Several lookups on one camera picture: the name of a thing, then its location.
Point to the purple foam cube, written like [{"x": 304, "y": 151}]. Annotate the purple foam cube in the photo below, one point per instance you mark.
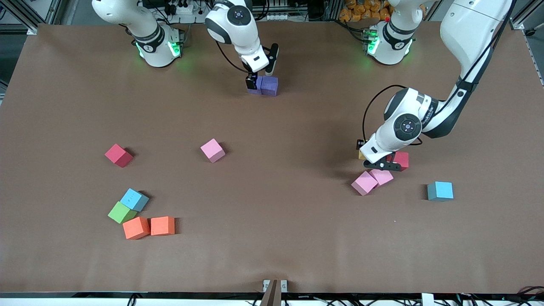
[
  {"x": 259, "y": 88},
  {"x": 269, "y": 86}
]

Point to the yellow foam cube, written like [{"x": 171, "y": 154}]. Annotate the yellow foam cube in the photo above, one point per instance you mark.
[{"x": 361, "y": 155}]

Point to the pink foam cube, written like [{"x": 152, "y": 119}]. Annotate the pink foam cube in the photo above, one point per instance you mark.
[
  {"x": 364, "y": 182},
  {"x": 212, "y": 150},
  {"x": 382, "y": 177}
]

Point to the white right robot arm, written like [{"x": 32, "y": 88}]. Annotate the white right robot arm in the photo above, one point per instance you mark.
[{"x": 153, "y": 42}]

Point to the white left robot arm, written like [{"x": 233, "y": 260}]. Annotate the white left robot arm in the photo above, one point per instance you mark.
[{"x": 467, "y": 34}]

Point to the red foam cube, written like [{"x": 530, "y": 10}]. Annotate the red foam cube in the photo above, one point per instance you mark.
[
  {"x": 403, "y": 159},
  {"x": 118, "y": 155}
]

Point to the white power strip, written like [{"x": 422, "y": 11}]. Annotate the white power strip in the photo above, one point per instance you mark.
[
  {"x": 278, "y": 17},
  {"x": 187, "y": 8}
]

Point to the blue foam cube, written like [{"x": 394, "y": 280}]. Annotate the blue foam cube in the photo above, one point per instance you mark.
[{"x": 440, "y": 191}]

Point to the pile of orange objects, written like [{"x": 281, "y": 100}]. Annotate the pile of orange objects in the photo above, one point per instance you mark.
[{"x": 361, "y": 10}]

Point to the brown table cover sheet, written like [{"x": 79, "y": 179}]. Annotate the brown table cover sheet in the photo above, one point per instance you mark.
[{"x": 272, "y": 238}]

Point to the light cyan foam cube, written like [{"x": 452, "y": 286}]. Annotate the light cyan foam cube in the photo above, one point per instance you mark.
[{"x": 134, "y": 199}]

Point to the orange foam cube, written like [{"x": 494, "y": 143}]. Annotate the orange foam cube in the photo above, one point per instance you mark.
[
  {"x": 136, "y": 229},
  {"x": 162, "y": 226}
]

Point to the green foam cube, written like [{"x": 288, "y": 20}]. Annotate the green foam cube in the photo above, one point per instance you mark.
[{"x": 121, "y": 213}]

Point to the small white mounting bracket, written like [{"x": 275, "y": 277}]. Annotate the small white mounting bracket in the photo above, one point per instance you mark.
[
  {"x": 284, "y": 284},
  {"x": 265, "y": 284}
]

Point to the brown camera stand post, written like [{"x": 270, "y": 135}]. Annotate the brown camera stand post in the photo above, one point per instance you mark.
[{"x": 272, "y": 297}]

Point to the aluminium table edge rail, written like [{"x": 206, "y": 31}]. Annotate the aluminium table edge rail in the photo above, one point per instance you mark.
[{"x": 536, "y": 63}]

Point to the aluminium frame profile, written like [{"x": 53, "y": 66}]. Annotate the aluminium frame profile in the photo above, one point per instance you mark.
[
  {"x": 53, "y": 12},
  {"x": 525, "y": 16}
]

